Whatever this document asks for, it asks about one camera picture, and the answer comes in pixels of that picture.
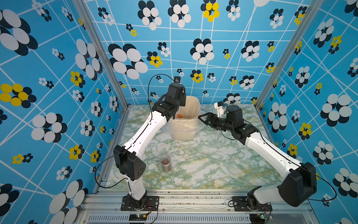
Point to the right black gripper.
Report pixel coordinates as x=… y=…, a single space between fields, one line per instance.
x=210 y=116

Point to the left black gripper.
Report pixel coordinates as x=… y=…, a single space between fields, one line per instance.
x=182 y=99

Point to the clear jar lid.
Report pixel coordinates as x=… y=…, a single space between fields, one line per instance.
x=205 y=150

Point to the clear tea jar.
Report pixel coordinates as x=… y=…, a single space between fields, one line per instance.
x=166 y=163

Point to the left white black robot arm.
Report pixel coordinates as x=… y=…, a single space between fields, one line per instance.
x=128 y=157

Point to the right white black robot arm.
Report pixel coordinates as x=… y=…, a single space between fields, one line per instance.
x=299 y=179

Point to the cream plastic trash bin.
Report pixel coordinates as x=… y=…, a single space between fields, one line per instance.
x=186 y=120

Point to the right green circuit board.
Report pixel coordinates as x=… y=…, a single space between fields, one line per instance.
x=257 y=219

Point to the green circuit board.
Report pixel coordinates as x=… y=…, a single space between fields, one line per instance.
x=137 y=217
x=257 y=219

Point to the left green circuit board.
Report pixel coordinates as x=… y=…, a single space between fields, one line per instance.
x=137 y=217

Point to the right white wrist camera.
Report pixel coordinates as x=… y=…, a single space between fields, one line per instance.
x=220 y=108

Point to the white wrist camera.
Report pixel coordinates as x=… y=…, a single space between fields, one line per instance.
x=220 y=108
x=177 y=79

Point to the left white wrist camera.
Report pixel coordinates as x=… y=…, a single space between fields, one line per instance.
x=177 y=79

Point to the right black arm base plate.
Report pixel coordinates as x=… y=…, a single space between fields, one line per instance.
x=243 y=203

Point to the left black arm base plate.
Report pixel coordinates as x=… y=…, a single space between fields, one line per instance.
x=147 y=203

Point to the aluminium front rail frame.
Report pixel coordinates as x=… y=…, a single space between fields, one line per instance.
x=189 y=207

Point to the left aluminium corner post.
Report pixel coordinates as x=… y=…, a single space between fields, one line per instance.
x=90 y=26

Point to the aluminium corner post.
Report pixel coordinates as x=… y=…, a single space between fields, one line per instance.
x=298 y=34
x=90 y=26

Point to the right aluminium corner post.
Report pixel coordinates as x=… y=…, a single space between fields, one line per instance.
x=298 y=34

